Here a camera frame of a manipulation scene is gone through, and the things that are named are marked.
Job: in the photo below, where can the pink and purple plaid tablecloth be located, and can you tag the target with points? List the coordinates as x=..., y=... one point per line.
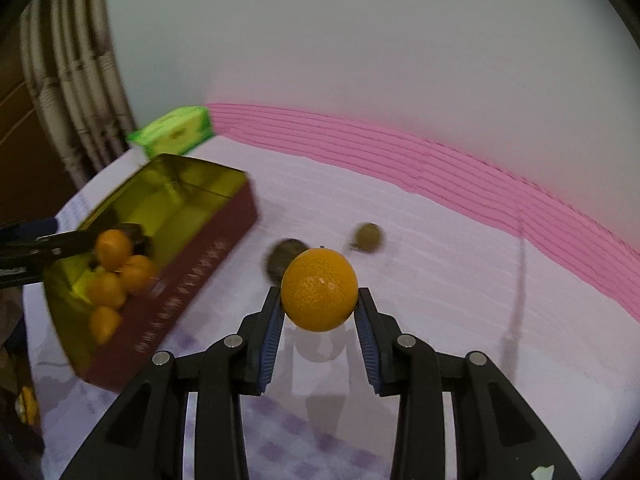
x=450, y=285

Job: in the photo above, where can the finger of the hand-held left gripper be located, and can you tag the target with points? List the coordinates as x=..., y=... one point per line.
x=30, y=228
x=50, y=255

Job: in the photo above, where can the mandarin orange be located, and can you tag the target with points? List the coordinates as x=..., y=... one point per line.
x=105, y=325
x=114, y=249
x=320, y=290
x=139, y=274
x=106, y=290

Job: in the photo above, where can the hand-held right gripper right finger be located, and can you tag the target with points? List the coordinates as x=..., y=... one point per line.
x=369, y=345

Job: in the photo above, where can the gold and maroon tin box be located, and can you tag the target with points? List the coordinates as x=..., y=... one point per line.
x=200, y=265

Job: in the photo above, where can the tan longan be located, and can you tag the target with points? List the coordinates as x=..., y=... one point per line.
x=369, y=237

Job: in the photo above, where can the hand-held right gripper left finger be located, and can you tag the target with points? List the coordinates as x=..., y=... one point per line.
x=267, y=340

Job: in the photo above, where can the brown wooden panel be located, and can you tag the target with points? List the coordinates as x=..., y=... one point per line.
x=25, y=160

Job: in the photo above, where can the dark brown water chestnut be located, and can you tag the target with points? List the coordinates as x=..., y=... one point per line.
x=139, y=234
x=279, y=260

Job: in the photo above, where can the small yellow object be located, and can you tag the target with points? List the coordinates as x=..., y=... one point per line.
x=27, y=405

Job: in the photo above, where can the green tissue packet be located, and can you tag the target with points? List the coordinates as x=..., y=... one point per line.
x=172, y=130

